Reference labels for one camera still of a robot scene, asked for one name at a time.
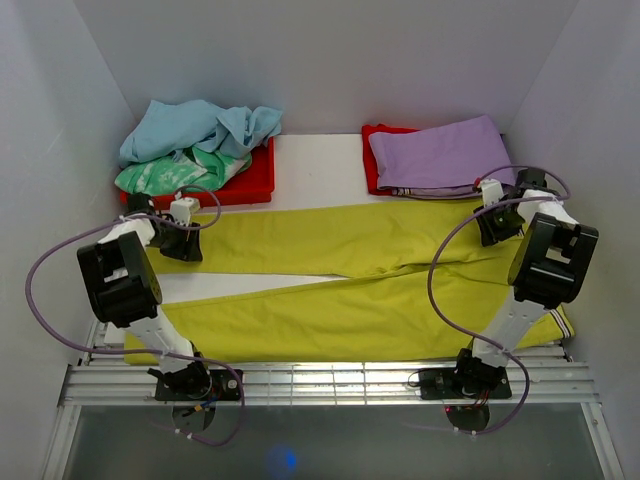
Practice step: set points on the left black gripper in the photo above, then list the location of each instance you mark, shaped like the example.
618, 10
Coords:
188, 251

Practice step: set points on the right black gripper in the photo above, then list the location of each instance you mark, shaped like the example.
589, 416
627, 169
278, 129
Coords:
489, 233

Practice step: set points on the yellow-green trousers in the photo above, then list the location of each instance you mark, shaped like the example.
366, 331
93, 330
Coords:
393, 281

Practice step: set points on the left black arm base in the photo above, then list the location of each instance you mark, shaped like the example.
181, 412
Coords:
225, 385

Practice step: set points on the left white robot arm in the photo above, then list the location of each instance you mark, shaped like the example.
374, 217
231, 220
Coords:
125, 292

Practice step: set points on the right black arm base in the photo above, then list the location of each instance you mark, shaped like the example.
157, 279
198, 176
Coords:
466, 400

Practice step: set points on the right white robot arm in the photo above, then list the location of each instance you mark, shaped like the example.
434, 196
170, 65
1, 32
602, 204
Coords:
548, 270

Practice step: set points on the folded purple trousers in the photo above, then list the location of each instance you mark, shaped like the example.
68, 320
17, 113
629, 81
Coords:
441, 162

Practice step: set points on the green white patterned garment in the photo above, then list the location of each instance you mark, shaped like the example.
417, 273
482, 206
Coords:
193, 166

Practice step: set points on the red plastic tray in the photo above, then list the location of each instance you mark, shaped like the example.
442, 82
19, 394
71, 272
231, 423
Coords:
253, 186

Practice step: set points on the light blue garment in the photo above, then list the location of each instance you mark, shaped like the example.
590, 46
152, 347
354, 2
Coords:
165, 129

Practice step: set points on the folded red garment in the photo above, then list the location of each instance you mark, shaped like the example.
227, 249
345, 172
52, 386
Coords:
369, 161

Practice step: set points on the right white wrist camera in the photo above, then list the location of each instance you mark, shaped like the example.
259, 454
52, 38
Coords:
491, 191

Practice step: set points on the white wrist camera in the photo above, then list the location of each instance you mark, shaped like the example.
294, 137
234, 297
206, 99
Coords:
491, 191
182, 209

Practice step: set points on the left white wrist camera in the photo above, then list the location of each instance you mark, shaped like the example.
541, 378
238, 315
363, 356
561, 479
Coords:
182, 209

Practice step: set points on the aluminium rail frame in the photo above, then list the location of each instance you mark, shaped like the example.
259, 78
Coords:
104, 379

